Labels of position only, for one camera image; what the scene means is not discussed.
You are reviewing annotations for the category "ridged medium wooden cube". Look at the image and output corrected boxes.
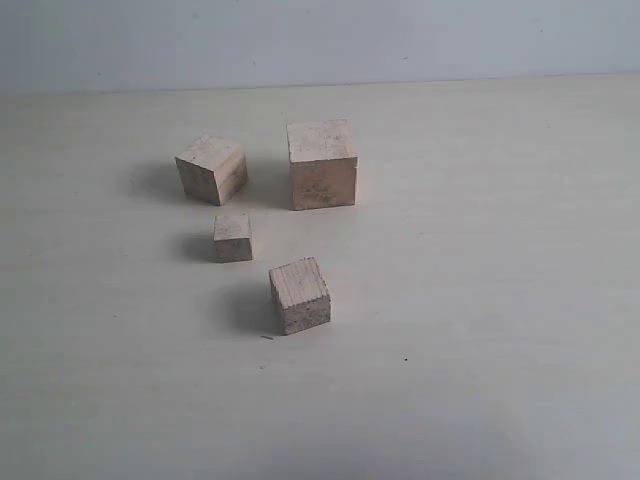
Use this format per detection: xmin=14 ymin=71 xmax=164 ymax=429
xmin=269 ymin=257 xmax=331 ymax=335

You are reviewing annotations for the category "smallest wooden cube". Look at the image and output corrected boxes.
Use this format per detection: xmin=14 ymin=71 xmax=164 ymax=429
xmin=213 ymin=213 xmax=253 ymax=263

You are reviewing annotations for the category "second largest wooden cube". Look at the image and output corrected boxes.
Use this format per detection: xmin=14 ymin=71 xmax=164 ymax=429
xmin=175 ymin=134 xmax=248 ymax=206

